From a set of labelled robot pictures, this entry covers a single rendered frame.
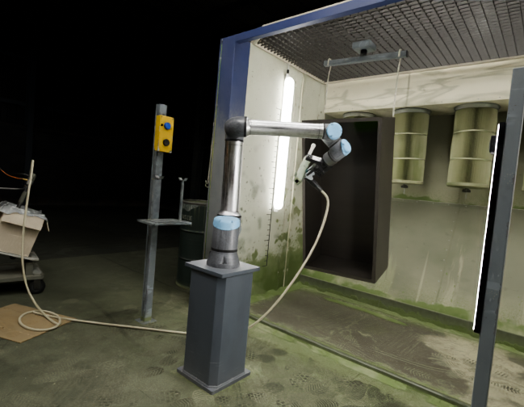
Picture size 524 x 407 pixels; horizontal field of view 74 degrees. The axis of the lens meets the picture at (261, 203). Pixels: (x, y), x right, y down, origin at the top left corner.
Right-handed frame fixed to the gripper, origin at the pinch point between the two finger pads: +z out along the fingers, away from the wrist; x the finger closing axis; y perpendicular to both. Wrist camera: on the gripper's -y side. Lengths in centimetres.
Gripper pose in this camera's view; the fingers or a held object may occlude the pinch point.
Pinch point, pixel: (303, 174)
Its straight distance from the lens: 235.2
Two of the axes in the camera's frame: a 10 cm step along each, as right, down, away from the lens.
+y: 7.4, 6.4, 2.1
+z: -5.9, 4.7, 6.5
